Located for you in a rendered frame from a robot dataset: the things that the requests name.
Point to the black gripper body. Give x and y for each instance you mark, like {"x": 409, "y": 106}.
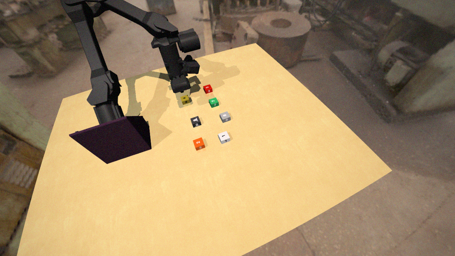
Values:
{"x": 175, "y": 70}

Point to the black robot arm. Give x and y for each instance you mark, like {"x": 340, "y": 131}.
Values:
{"x": 105, "y": 83}

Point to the yellow block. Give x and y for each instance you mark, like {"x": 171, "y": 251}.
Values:
{"x": 185, "y": 99}

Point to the orange block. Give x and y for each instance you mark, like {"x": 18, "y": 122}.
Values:
{"x": 199, "y": 144}

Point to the red block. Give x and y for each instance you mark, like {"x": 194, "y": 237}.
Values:
{"x": 207, "y": 89}

